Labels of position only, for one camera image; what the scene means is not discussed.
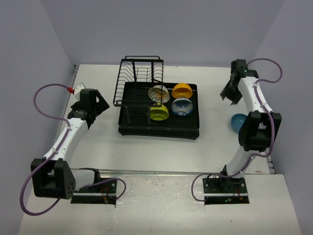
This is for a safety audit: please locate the plain blue bowl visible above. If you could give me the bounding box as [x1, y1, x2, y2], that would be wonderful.
[230, 114, 247, 133]

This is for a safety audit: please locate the blue floral white bowl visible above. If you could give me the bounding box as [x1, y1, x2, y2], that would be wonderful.
[171, 97, 194, 117]

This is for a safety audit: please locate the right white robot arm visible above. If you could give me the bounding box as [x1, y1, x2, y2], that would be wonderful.
[218, 59, 282, 192]

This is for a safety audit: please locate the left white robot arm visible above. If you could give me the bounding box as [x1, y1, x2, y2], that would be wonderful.
[30, 89, 109, 199]

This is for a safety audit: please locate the orange bowl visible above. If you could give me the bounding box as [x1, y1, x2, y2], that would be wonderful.
[172, 83, 193, 98]

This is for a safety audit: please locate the black plastic drain tray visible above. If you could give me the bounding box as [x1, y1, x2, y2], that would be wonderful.
[118, 84, 200, 140]

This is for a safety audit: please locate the lime green bowl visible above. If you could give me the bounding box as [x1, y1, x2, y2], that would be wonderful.
[150, 105, 169, 121]

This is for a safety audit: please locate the yellow floral white bowl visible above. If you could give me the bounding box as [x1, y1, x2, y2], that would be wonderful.
[148, 85, 170, 103]

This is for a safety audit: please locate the black wire dish rack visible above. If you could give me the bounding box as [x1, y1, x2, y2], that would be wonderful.
[113, 55, 164, 127]

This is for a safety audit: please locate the metal table rail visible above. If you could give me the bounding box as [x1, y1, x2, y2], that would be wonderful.
[66, 167, 228, 176]

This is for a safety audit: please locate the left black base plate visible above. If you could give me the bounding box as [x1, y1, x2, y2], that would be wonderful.
[70, 180, 117, 205]

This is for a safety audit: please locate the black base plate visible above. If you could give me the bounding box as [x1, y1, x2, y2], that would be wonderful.
[70, 180, 117, 205]
[202, 175, 249, 205]

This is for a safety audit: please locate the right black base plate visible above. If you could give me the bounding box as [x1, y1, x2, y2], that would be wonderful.
[202, 175, 249, 205]

